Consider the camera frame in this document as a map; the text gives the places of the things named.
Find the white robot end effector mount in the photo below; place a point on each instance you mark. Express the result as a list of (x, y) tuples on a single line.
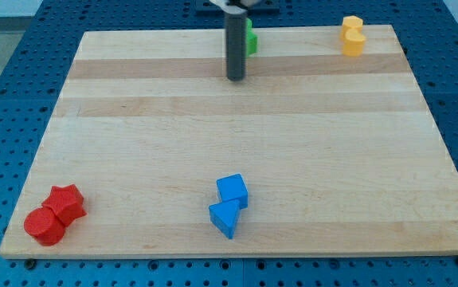
[(243, 4)]

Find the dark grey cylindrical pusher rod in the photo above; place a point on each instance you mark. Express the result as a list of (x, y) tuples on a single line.
[(235, 42)]

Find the green circle block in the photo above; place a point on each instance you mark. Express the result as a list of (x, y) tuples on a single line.
[(251, 39)]

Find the yellow hexagon block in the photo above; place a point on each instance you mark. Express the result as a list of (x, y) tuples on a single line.
[(351, 22)]

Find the yellow heart block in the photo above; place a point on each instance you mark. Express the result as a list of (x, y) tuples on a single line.
[(353, 43)]

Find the light wooden board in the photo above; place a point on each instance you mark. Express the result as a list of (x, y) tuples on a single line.
[(340, 155)]

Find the blue cube block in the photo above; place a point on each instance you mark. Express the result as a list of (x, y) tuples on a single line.
[(233, 187)]

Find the blue triangle block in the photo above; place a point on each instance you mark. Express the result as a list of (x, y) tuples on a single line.
[(225, 215)]

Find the red star block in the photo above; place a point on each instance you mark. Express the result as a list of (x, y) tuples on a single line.
[(66, 203)]

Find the red cylinder block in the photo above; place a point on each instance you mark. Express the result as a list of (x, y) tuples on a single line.
[(44, 226)]

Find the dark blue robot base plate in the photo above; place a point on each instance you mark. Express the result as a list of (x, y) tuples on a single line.
[(205, 7)]

